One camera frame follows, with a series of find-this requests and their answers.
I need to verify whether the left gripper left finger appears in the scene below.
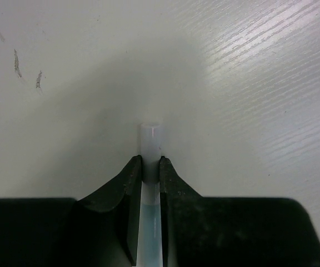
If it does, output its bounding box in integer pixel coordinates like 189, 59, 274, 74
0, 156, 142, 266

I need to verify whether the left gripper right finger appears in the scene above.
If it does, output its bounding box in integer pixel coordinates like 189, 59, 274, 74
159, 157, 320, 266

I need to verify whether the light blue makeup stick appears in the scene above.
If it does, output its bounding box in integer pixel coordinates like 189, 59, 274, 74
140, 122, 163, 266

